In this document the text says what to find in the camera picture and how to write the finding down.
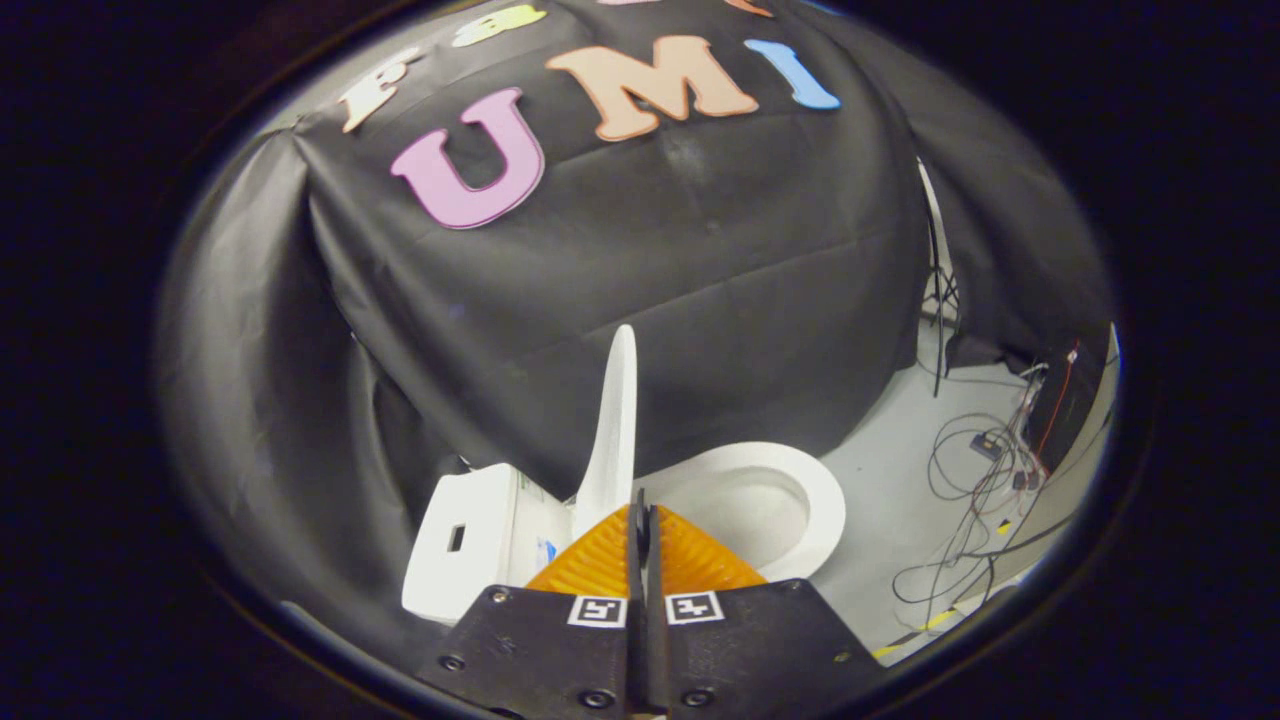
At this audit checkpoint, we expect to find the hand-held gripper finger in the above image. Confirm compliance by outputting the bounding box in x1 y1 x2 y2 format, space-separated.
415 488 646 713
645 503 886 713

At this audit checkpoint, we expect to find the white toilet lid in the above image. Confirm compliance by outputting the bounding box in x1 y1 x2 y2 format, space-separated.
572 325 639 541

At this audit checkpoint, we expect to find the white ceramic toilet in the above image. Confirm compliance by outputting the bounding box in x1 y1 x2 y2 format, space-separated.
402 442 846 626

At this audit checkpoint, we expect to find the yellow floor tape strip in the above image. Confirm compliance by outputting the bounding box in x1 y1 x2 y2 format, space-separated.
870 598 963 661

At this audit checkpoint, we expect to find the black backdrop cloth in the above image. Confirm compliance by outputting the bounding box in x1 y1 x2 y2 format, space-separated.
160 0 1116 661

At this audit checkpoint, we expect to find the black tripod light stand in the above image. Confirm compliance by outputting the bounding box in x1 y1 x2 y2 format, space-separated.
918 165 963 398

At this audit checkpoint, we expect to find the tangle of black cables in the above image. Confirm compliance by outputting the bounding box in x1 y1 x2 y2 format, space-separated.
890 360 1056 641

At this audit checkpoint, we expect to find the black box with red wire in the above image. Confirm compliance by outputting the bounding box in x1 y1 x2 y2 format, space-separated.
1025 330 1111 471

